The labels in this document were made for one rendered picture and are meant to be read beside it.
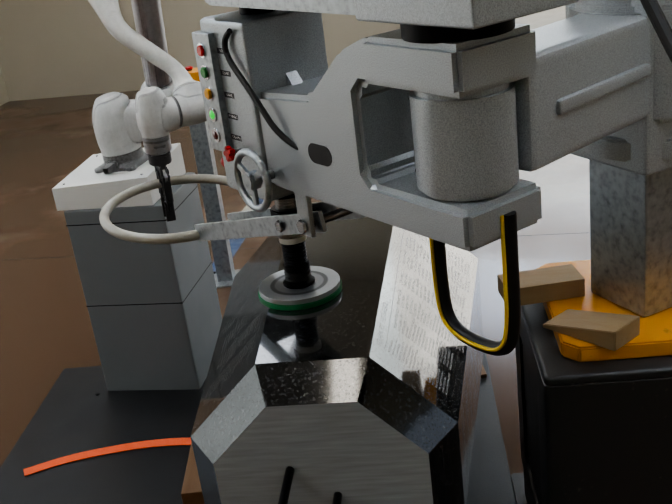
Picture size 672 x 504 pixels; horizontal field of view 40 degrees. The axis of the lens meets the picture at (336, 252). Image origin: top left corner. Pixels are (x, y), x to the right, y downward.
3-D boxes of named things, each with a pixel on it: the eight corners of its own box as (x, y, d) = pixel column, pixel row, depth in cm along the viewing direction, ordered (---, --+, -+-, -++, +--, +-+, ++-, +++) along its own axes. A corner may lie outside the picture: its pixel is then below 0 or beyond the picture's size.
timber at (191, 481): (197, 468, 315) (191, 438, 311) (232, 464, 315) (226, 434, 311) (187, 525, 288) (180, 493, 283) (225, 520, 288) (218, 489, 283)
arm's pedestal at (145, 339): (91, 400, 370) (44, 216, 340) (136, 341, 416) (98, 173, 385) (208, 399, 360) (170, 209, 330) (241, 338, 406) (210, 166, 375)
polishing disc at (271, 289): (287, 266, 252) (286, 262, 251) (354, 274, 241) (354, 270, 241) (243, 299, 235) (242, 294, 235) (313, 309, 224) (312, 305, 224)
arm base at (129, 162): (87, 177, 346) (83, 163, 344) (119, 156, 365) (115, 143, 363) (127, 175, 339) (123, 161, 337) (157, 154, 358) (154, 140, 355)
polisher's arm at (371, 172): (548, 272, 177) (539, 14, 158) (462, 314, 165) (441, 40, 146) (326, 198, 233) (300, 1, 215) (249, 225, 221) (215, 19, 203)
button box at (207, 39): (237, 150, 220) (217, 31, 210) (227, 153, 219) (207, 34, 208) (220, 145, 227) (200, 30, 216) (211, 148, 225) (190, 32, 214)
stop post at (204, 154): (248, 270, 477) (213, 62, 436) (243, 286, 459) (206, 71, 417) (211, 273, 479) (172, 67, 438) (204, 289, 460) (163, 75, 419)
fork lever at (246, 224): (377, 212, 216) (371, 192, 215) (311, 237, 206) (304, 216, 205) (244, 225, 274) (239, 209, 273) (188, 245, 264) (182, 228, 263)
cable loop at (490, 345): (526, 365, 177) (519, 212, 165) (514, 372, 175) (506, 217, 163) (445, 329, 195) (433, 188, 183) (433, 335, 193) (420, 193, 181)
